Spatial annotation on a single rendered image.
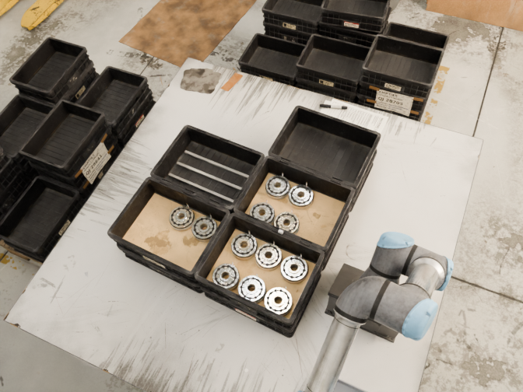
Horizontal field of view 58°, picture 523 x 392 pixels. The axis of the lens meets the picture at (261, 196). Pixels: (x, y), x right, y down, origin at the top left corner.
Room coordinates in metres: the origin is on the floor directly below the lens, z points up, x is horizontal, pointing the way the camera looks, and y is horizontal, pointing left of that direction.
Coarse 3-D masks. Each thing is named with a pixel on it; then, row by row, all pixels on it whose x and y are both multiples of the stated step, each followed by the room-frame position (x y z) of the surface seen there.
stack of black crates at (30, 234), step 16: (32, 192) 1.51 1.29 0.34; (48, 192) 1.54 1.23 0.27; (64, 192) 1.50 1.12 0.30; (16, 208) 1.40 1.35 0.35; (32, 208) 1.44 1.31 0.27; (48, 208) 1.43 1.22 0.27; (64, 208) 1.41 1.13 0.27; (80, 208) 1.40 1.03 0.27; (0, 224) 1.30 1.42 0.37; (16, 224) 1.35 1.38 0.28; (32, 224) 1.34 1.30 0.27; (48, 224) 1.32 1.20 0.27; (64, 224) 1.29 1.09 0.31; (16, 240) 1.25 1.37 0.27; (32, 240) 1.23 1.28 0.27; (48, 240) 1.19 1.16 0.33; (32, 256) 1.17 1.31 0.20
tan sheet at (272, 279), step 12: (228, 240) 0.81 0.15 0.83; (228, 252) 0.76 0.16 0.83; (288, 252) 0.73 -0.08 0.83; (216, 264) 0.72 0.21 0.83; (240, 264) 0.70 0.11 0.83; (252, 264) 0.70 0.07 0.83; (312, 264) 0.67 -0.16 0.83; (228, 276) 0.66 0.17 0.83; (240, 276) 0.66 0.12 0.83; (264, 276) 0.64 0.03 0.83; (276, 276) 0.64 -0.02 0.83; (252, 288) 0.60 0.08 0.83; (288, 288) 0.59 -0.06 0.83; (300, 288) 0.58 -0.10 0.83; (276, 300) 0.54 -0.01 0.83
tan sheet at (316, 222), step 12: (264, 180) 1.08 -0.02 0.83; (264, 192) 1.02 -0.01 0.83; (252, 204) 0.97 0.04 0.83; (276, 204) 0.95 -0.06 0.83; (288, 204) 0.95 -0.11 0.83; (312, 204) 0.93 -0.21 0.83; (324, 204) 0.92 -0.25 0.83; (336, 204) 0.92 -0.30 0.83; (300, 216) 0.88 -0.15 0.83; (312, 216) 0.87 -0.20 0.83; (324, 216) 0.87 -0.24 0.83; (336, 216) 0.86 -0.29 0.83; (300, 228) 0.83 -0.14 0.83; (312, 228) 0.82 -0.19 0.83; (324, 228) 0.81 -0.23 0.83; (312, 240) 0.77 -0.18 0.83; (324, 240) 0.76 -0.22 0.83
